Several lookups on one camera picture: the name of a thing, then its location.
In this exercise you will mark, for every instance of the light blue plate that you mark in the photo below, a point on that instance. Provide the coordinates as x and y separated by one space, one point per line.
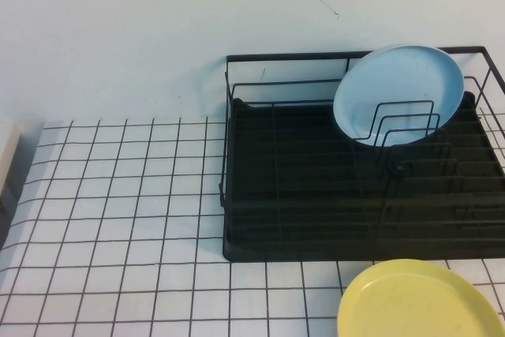
394 84

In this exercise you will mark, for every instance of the yellow plate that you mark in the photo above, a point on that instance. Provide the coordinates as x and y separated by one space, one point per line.
414 305

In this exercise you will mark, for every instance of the white grid-patterned tablecloth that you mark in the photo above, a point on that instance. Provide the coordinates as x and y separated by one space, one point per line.
118 195

